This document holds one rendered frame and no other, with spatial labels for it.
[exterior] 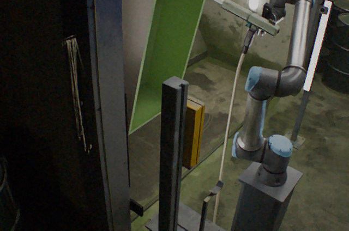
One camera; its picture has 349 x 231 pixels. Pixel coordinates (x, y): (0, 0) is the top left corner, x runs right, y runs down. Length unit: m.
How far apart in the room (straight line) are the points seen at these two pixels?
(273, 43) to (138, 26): 2.34
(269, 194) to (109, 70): 1.18
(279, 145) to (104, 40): 1.14
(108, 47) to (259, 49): 3.06
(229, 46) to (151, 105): 1.84
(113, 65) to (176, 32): 1.35
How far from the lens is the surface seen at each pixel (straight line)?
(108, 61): 1.52
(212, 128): 3.54
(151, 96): 3.11
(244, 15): 1.76
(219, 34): 4.60
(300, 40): 1.77
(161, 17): 2.89
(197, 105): 1.13
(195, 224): 1.75
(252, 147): 2.03
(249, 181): 2.21
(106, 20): 1.45
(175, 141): 1.16
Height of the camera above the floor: 2.18
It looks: 34 degrees down
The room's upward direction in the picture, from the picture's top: 3 degrees clockwise
